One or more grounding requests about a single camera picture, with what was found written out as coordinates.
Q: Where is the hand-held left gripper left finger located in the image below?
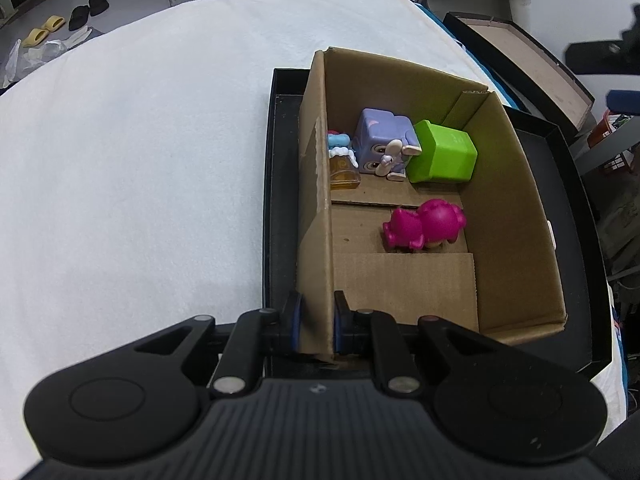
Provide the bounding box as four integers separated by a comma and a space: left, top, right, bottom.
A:
132, 290, 303, 395

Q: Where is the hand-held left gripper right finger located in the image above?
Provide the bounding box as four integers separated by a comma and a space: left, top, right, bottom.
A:
332, 290, 501, 395

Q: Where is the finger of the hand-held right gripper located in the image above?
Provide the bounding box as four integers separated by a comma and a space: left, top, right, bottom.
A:
564, 27, 640, 76
606, 89, 640, 117

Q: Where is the pink toy figure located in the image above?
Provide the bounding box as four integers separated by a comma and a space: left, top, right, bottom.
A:
382, 198, 467, 252

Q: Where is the black shallow tray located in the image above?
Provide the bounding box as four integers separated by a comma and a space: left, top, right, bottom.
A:
260, 67, 613, 381

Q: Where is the brown cardboard box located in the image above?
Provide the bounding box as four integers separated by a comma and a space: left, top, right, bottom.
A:
296, 46, 569, 363

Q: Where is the blue figure with clear bottle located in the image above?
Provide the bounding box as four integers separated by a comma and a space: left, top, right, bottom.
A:
326, 130, 361, 191

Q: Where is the green hexagonal box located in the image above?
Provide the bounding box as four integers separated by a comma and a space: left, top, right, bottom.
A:
407, 119, 478, 184

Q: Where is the purple cube toy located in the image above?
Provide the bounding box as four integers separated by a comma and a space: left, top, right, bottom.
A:
352, 107, 422, 181

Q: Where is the grey desk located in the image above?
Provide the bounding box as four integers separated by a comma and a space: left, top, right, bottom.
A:
570, 125, 640, 176

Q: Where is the black tray with brown inside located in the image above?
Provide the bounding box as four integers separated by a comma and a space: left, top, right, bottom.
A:
442, 11, 597, 133

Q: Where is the white plastic bag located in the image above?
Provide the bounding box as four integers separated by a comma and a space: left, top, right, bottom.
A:
2, 27, 93, 88

